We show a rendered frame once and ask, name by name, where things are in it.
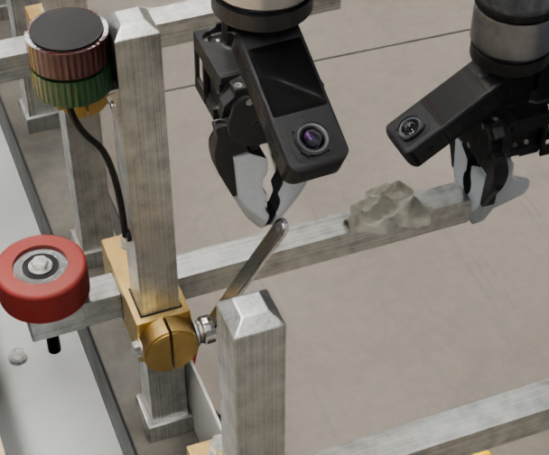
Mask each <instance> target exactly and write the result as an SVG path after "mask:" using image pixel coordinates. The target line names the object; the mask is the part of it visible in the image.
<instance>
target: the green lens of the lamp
mask: <svg viewBox="0 0 549 455"><path fill-rule="evenodd" d="M29 68H30V74H31V80H32V85H33V93H34V94H35V96H36V97H37V98H38V99H40V100H41V101H42V102H44V103H45V104H48V105H50V106H54V107H63V108H74V107H84V106H88V105H91V104H93V103H96V102H98V101H99V100H100V99H102V98H104V97H105V96H106V95H107V94H108V93H109V92H110V90H111V89H112V87H113V85H114V77H113V68H112V59H111V56H110V59H109V62H108V63H107V65H106V66H105V68H104V69H102V70H101V71H100V72H99V73H97V74H96V75H94V76H92V77H90V78H87V79H83V80H78V81H72V82H59V81H53V80H49V79H46V78H44V77H42V76H40V75H39V74H37V73H36V72H35V71H34V70H33V69H32V68H31V66H30V65H29Z"/></svg>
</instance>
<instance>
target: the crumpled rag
mask: <svg viewBox="0 0 549 455"><path fill-rule="evenodd" d="M413 192H414V189H413V188H412V187H410V186H408V185H406V184H404V183H403V182H402V181H400V180H393V181H389V182H382V183H380V184H378V185H377V186H376V187H374V188H372V189H370V190H368V191H366V192H365V193H366V197H365V198H364V199H363V200H361V201H359V202H356V203H354V204H353V205H351V206H350V211H351V212H350V213H349V214H350V216H349V217H347V218H346V219H345V220H347V221H348V223H349V228H350V231H351V232H353V233H354V232H356V231H358V232H360V233H363V232H365V233H367V232H368V233H372V234H373V233H374V234H375V233H377V235H380V236H381V235H382V234H383V235H384V234H386V235H389V232H391V233H392V231H394V229H395V228H400V227H403V226H405V227H409V228H410V227H412V228H420V227H423V226H429V225H431V222H432V221H431V220H432V218H431V214H432V212H433V211H434V208H433V207H432V206H430V204H426V203H423V202H421V201H420V200H419V199H417V198H416V197H415V195H413ZM345 220H344V221H345Z"/></svg>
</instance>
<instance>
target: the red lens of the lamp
mask: <svg viewBox="0 0 549 455"><path fill-rule="evenodd" d="M62 8H78V9H83V10H87V11H90V12H91V13H93V14H95V15H97V16H98V17H99V18H100V19H101V21H102V23H103V24H104V32H103V35H102V36H101V38H100V39H99V40H98V41H97V42H95V43H94V44H92V45H91V46H89V47H87V48H85V49H82V50H79V51H72V52H53V51H46V50H43V49H41V48H39V47H37V46H36V45H34V44H33V43H32V42H31V40H30V38H29V29H30V26H31V24H32V22H33V21H34V20H35V19H36V18H37V17H39V16H41V15H42V14H45V13H48V12H49V11H47V12H44V13H42V14H39V15H37V16H35V17H34V18H33V19H32V20H31V21H30V22H29V23H28V24H27V25H26V27H25V30H24V39H25V45H26V50H27V56H28V61H29V65H30V66H31V68H32V69H33V70H34V71H35V72H36V73H38V74H39V75H41V76H44V77H45V78H48V79H57V80H73V79H82V78H85V77H88V76H90V75H93V74H95V73H97V72H98V71H100V70H102V69H103V68H104V67H105V66H106V65H107V63H108V62H109V59H110V56H111V50H110V41H109V33H108V25H107V21H106V20H105V18H104V17H103V16H101V15H100V14H98V13H96V12H94V11H91V10H89V9H86V8H80V7H62ZM57 9H61V8H56V9H52V10H50V11H53V10H57Z"/></svg>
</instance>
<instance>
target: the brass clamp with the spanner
mask: <svg viewBox="0 0 549 455"><path fill-rule="evenodd" d="M119 240H120V236H116V237H110V238H106V239H103V240H101V247H102V255H103V262H104V269H105V274H109V273H112V275H113V277H114V279H115V282H116V285H117V288H118V290H119V292H120V295H121V302H122V311H123V317H122V319H123V321H124V324H125V325H126V329H127V332H128V334H129V337H130V339H131V340H132V344H131V347H132V351H133V354H134V356H135V358H139V360H140V361H141V362H145V364H146V365H147V366H148V367H149V368H151V369H152V370H155V371H160V372H167V371H172V366H173V368H174V369H178V368H180V367H183V366H185V365H186V364H187V363H189V362H190V361H191V360H192V359H193V358H194V356H195V355H196V353H197V351H198V349H199V341H198V338H197V337H196V335H195V332H194V330H193V328H192V326H191V309H190V307H189V305H188V303H187V302H186V300H185V297H184V295H183V293H182V291H181V288H180V286H179V296H180V306H179V307H175V308H171V309H169V310H165V311H159V312H156V313H153V314H149V315H145V316H142V315H141V313H140V311H139V309H138V307H137V304H136V302H135V298H134V296H133V294H132V292H131V288H130V280H129V272H128V262H127V254H126V250H124V249H122V248H121V247H120V245H119Z"/></svg>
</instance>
